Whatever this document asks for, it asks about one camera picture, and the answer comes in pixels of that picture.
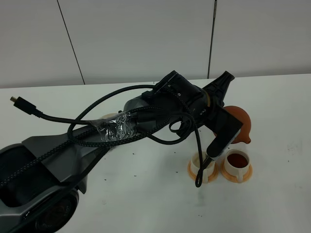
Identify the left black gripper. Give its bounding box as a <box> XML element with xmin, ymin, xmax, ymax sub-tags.
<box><xmin>142</xmin><ymin>71</ymin><xmax>235</xmax><ymax>133</ymax></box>

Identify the brown clay teapot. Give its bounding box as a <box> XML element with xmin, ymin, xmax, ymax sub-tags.
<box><xmin>213</xmin><ymin>105</ymin><xmax>252</xmax><ymax>145</ymax></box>

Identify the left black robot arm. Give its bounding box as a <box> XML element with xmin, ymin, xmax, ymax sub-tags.
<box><xmin>0</xmin><ymin>71</ymin><xmax>242</xmax><ymax>233</ymax></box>

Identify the beige round teapot coaster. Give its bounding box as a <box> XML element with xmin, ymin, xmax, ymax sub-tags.
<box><xmin>100</xmin><ymin>113</ymin><xmax>119</xmax><ymax>121</ymax></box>

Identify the left white teacup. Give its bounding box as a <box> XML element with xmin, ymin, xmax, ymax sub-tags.
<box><xmin>188</xmin><ymin>153</ymin><xmax>219</xmax><ymax>183</ymax></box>

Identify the white teacup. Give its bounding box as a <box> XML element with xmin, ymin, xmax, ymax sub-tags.
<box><xmin>188</xmin><ymin>153</ymin><xmax>219</xmax><ymax>183</ymax></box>
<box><xmin>223</xmin><ymin>150</ymin><xmax>250</xmax><ymax>181</ymax></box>

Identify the left orange cup saucer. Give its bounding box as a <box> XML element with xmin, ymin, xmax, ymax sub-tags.
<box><xmin>187</xmin><ymin>161</ymin><xmax>219</xmax><ymax>183</ymax></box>

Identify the orange cup saucer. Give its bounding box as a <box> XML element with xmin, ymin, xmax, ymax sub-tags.
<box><xmin>187</xmin><ymin>161</ymin><xmax>219</xmax><ymax>183</ymax></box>
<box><xmin>221</xmin><ymin>160</ymin><xmax>253</xmax><ymax>183</ymax></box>

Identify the right white teacup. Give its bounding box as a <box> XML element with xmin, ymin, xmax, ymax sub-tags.
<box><xmin>223</xmin><ymin>150</ymin><xmax>250</xmax><ymax>181</ymax></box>

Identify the right orange cup saucer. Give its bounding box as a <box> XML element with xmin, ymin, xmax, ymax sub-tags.
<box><xmin>221</xmin><ymin>160</ymin><xmax>253</xmax><ymax>183</ymax></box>

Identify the black braided camera cable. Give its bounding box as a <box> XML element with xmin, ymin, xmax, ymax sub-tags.
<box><xmin>0</xmin><ymin>83</ymin><xmax>207</xmax><ymax>189</ymax></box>

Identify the loose black usb cable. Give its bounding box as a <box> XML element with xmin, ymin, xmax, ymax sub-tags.
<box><xmin>9</xmin><ymin>96</ymin><xmax>137</xmax><ymax>126</ymax></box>

